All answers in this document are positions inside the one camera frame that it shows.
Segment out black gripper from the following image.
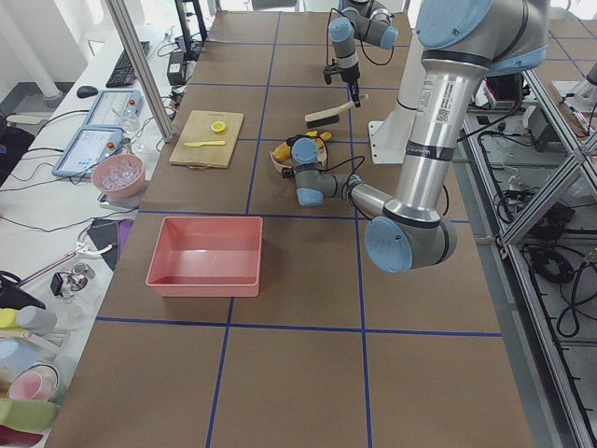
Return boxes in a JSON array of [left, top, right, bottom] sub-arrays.
[[323, 58, 361, 107]]

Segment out beige hand brush black bristles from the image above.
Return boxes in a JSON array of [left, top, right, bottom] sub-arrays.
[[304, 93, 369, 129]]

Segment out beige plastic dustpan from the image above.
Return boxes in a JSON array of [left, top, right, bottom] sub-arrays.
[[270, 151, 294, 177]]

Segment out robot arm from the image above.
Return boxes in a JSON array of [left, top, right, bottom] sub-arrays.
[[323, 1, 398, 107], [291, 1, 549, 273]]

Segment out pink plastic bin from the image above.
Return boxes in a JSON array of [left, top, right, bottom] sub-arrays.
[[146, 216, 263, 298]]

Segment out yellow toy lemon slices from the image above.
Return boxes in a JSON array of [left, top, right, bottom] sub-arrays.
[[210, 120, 227, 133]]

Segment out yellow plastic knife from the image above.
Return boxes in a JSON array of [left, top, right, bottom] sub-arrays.
[[183, 140, 227, 148]]

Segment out bamboo cutting board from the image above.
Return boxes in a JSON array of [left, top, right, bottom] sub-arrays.
[[169, 110, 244, 169]]

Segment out black keyboard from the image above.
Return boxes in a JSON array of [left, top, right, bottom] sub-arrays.
[[105, 50, 137, 89]]

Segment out blue teach pendant tablet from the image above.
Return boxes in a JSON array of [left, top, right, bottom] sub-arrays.
[[84, 89, 143, 127]]

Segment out pink bowl of clear pieces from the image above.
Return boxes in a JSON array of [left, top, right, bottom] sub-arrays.
[[91, 154, 146, 200]]

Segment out black computer mouse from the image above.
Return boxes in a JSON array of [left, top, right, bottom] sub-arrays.
[[76, 85, 99, 99]]

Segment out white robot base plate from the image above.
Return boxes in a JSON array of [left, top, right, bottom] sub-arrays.
[[368, 120, 410, 164]]

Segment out aluminium frame post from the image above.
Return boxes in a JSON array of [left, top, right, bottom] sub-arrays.
[[105, 0, 174, 143]]

